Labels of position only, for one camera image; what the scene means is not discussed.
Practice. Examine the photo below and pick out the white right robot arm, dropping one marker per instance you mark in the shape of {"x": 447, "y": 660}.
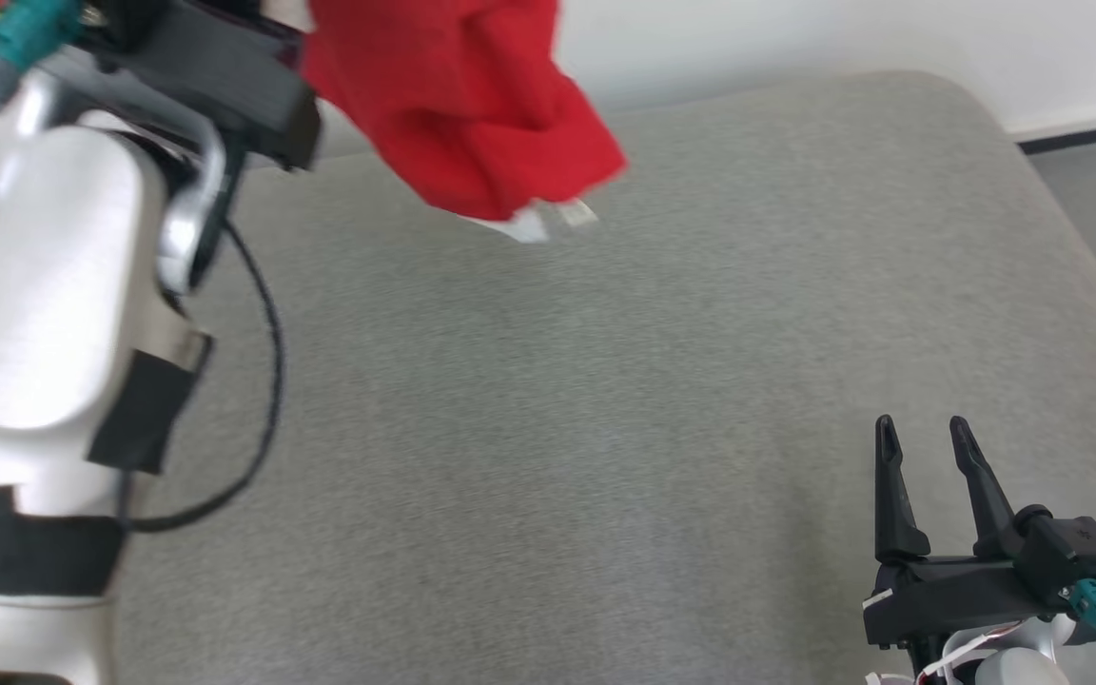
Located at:
{"x": 1014, "y": 671}

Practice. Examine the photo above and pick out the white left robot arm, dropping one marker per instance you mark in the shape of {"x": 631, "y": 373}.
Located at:
{"x": 44, "y": 285}

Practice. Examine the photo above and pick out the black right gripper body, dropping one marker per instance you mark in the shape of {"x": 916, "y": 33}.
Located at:
{"x": 948, "y": 595}

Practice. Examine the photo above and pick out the white and black baseboard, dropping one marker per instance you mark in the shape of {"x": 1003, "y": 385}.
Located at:
{"x": 1090, "y": 131}

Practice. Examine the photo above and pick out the grey fabric sofa cushion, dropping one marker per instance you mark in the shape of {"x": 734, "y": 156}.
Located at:
{"x": 605, "y": 428}

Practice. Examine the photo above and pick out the red jersey with white trim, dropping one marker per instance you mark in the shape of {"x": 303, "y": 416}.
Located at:
{"x": 462, "y": 105}

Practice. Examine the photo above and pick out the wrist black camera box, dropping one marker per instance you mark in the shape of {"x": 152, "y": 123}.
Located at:
{"x": 125, "y": 19}
{"x": 1071, "y": 557}

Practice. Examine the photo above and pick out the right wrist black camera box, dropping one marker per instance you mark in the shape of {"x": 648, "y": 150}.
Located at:
{"x": 1071, "y": 557}

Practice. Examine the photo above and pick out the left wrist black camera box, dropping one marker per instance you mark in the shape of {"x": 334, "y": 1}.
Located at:
{"x": 125, "y": 19}

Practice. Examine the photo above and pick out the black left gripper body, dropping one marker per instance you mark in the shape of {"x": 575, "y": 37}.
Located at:
{"x": 225, "y": 76}

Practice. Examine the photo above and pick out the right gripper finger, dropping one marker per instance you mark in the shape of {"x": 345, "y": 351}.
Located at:
{"x": 893, "y": 504}
{"x": 986, "y": 495}

